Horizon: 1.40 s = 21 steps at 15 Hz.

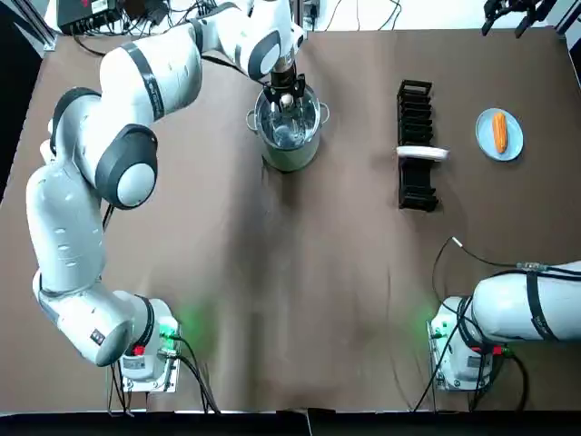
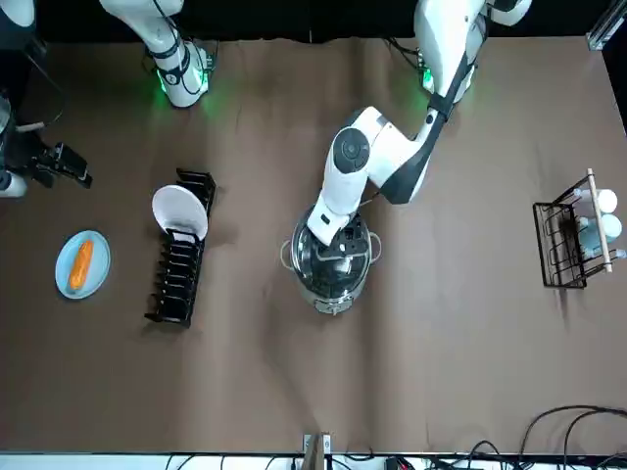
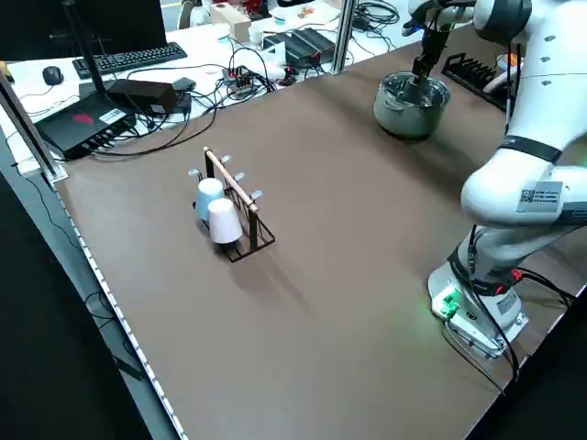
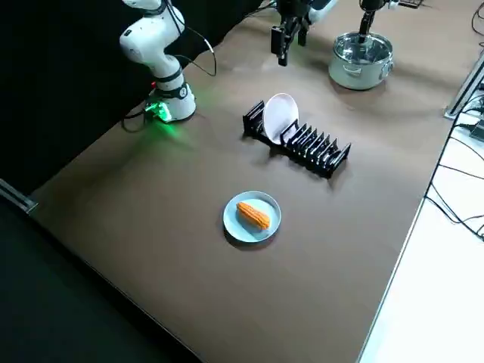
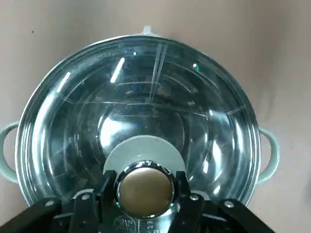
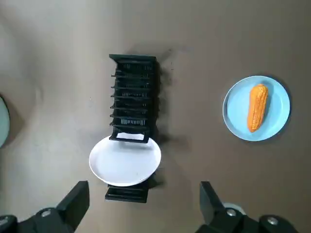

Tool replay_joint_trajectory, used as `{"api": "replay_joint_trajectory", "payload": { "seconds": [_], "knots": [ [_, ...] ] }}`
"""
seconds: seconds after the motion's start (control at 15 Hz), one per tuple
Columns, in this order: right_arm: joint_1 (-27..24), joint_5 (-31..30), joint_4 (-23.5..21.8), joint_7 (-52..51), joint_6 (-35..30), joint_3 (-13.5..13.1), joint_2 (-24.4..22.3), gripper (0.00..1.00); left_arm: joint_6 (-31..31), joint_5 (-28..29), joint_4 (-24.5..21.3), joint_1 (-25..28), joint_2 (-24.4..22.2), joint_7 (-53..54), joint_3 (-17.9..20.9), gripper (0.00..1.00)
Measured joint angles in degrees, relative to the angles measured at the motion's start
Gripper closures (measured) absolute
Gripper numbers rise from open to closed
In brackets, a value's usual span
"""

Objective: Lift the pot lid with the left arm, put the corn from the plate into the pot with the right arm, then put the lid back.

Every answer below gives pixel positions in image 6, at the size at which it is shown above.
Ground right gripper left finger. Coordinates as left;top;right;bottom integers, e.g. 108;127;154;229
0;181;90;233

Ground stainless steel pot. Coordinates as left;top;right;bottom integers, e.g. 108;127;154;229
0;96;11;149

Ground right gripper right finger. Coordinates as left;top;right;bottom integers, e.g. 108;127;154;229
194;181;311;233

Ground white plate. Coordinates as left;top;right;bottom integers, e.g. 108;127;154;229
88;133;162;187

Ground light blue plate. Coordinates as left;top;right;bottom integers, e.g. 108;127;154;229
223;75;291;142

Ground black dish rack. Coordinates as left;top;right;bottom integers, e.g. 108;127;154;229
104;53;161;203

